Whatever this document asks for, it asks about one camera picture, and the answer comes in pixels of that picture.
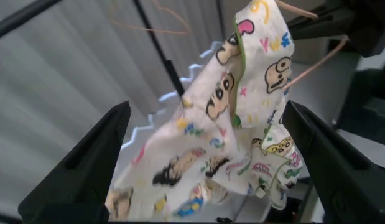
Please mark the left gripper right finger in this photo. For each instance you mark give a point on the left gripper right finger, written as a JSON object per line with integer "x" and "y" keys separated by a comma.
{"x": 344, "y": 177}

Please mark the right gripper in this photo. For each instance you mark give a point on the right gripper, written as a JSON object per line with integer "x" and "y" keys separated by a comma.
{"x": 369, "y": 25}

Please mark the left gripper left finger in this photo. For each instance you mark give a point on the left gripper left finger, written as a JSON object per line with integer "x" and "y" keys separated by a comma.
{"x": 80, "y": 174}

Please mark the cream printed garment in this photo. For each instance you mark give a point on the cream printed garment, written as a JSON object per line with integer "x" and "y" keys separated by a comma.
{"x": 204, "y": 140}

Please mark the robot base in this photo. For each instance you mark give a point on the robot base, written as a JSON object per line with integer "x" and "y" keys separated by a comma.
{"x": 366, "y": 105}

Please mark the black clothes rack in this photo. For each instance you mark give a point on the black clothes rack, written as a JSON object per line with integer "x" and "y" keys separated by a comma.
{"x": 155, "y": 53}

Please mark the white curtain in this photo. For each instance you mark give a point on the white curtain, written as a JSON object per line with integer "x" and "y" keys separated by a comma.
{"x": 71, "y": 77}

